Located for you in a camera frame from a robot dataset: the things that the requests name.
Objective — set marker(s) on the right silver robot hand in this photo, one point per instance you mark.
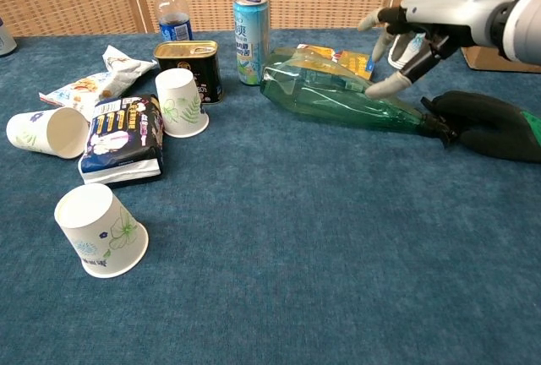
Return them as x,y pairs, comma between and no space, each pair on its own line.
456,14

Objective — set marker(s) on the green spray bottle black nozzle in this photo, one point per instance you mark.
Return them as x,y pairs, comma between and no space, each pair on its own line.
329,94

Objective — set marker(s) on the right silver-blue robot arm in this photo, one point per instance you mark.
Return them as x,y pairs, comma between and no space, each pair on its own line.
528,23

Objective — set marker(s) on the cola bottle blue cap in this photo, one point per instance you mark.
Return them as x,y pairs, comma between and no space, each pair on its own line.
173,14

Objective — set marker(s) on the white paper cup blue print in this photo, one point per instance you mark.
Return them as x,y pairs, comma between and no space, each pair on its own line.
412,46

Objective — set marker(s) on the yellow and blue snack box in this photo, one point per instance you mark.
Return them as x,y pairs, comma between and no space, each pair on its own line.
355,61

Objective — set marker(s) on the black and green work glove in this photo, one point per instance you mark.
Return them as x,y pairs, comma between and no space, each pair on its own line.
490,128

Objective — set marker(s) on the tall light blue drink can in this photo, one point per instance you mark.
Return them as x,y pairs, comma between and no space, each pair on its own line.
251,39

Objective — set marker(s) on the black tin gold lid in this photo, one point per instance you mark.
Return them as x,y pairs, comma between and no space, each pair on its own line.
190,63

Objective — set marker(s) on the blue felt table cover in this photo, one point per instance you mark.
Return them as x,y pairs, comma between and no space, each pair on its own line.
296,234

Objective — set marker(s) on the white paper cup green leaves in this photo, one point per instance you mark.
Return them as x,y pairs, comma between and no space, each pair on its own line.
179,103

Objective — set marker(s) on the dark blue pad package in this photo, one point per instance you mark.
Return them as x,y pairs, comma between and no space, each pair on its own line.
122,137

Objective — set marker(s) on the white snack bag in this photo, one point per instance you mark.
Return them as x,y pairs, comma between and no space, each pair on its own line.
93,84

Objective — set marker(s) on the white paper cup green flower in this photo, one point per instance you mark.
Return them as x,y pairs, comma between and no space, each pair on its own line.
99,234

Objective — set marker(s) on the white paper cup blue flower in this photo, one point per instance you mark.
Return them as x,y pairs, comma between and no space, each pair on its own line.
29,130

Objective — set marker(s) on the blue and white drink can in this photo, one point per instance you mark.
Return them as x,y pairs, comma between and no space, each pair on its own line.
6,39

